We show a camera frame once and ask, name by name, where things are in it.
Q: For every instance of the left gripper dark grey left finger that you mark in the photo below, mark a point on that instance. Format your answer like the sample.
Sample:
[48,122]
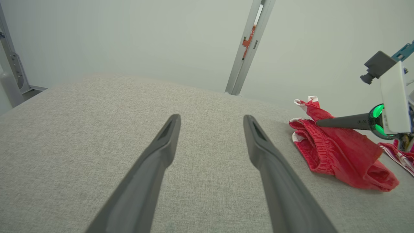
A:
[139,194]

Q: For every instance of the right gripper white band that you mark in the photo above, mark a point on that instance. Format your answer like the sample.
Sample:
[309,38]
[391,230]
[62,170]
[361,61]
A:
[396,103]

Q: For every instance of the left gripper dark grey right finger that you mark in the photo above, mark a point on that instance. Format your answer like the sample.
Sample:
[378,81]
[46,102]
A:
[284,194]

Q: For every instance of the red shorts with white trim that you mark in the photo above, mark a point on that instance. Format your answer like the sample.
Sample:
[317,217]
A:
[339,155]

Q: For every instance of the right wrist camera box dark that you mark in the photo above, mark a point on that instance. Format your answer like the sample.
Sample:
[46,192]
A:
[378,64]

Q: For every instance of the aluminium wall post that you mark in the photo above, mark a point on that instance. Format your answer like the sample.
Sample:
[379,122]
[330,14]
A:
[239,64]

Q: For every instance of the small orange bracket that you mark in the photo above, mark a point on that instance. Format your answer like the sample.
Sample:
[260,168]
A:
[247,42]

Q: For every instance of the grey metal frame with holes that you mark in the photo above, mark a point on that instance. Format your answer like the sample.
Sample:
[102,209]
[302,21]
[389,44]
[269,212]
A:
[16,71]

